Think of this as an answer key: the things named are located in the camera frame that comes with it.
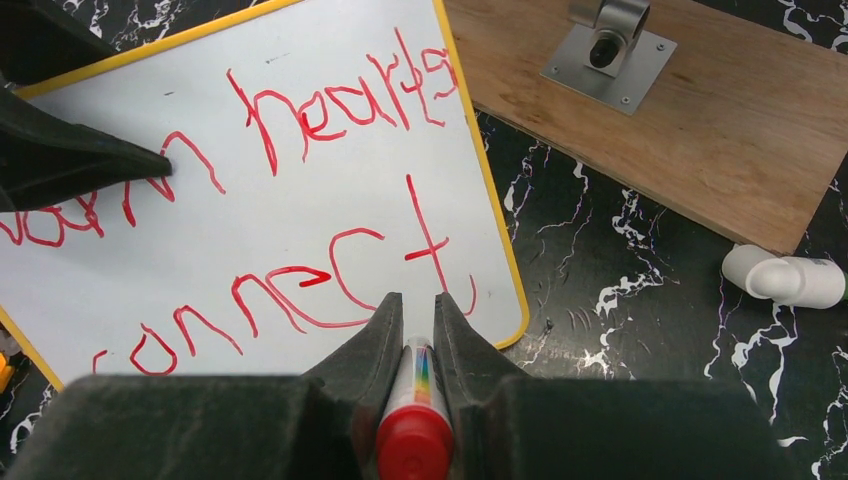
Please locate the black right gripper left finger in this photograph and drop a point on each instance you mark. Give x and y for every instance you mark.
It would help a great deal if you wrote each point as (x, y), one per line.
(318, 425)

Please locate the wooden board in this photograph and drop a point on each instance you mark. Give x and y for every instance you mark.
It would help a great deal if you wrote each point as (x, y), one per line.
(742, 132)

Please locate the orange framed whiteboard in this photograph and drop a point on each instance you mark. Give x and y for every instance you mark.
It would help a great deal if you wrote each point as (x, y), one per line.
(325, 153)

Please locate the white and green pipe fitting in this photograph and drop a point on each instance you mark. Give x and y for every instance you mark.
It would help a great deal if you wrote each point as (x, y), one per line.
(787, 280)

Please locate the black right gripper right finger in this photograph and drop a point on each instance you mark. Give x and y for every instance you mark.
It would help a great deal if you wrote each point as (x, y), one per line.
(512, 425)

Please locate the orange handled pliers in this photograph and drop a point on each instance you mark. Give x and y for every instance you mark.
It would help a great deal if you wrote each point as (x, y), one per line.
(7, 371)

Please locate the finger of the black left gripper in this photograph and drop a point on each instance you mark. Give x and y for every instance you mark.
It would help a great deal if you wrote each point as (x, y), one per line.
(47, 161)

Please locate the metal bracket on board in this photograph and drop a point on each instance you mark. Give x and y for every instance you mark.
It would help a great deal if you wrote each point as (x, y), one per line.
(608, 55)

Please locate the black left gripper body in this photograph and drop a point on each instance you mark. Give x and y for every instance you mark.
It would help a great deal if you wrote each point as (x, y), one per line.
(40, 40)

